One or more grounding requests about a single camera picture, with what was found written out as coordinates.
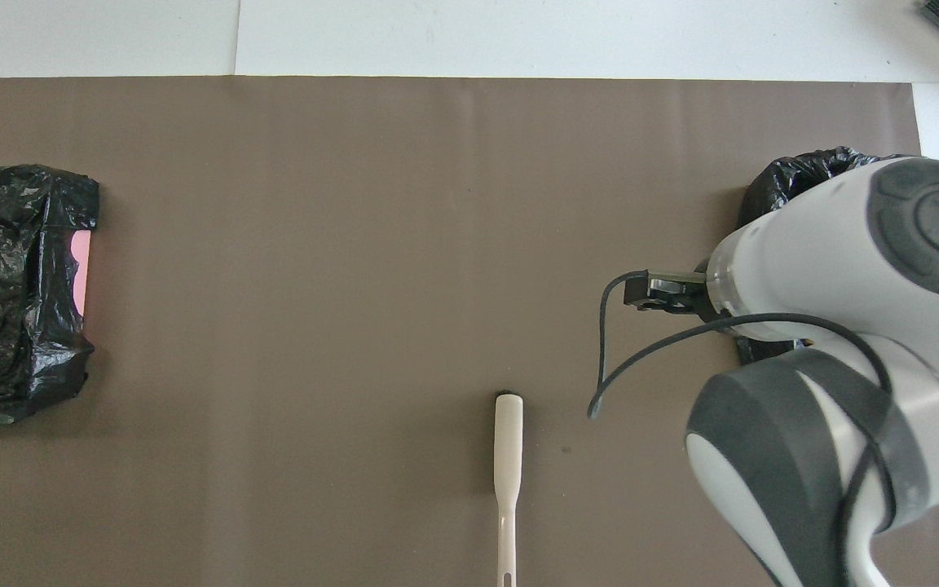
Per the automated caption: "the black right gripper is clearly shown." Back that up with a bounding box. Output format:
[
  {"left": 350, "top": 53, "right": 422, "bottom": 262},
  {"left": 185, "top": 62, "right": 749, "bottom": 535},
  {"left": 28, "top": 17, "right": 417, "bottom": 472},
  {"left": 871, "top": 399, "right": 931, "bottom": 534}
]
[{"left": 623, "top": 271, "right": 715, "bottom": 319}]

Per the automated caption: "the beige hand brush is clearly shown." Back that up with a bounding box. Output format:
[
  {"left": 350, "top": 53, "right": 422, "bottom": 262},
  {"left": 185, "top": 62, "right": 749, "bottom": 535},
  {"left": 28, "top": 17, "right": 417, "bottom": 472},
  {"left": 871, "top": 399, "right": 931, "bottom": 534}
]
[{"left": 494, "top": 391, "right": 525, "bottom": 587}]

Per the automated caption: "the black bag lined pink bin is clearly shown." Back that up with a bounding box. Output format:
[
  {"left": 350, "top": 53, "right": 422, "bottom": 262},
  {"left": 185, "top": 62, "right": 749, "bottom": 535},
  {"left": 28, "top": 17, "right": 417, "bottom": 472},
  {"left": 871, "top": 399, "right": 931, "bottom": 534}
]
[{"left": 0, "top": 165, "right": 101, "bottom": 425}]

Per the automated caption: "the brown table mat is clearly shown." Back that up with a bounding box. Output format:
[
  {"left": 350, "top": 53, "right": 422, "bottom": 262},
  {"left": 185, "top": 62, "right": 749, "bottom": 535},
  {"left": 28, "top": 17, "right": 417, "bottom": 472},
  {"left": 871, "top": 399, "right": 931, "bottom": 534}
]
[{"left": 0, "top": 77, "right": 939, "bottom": 587}]

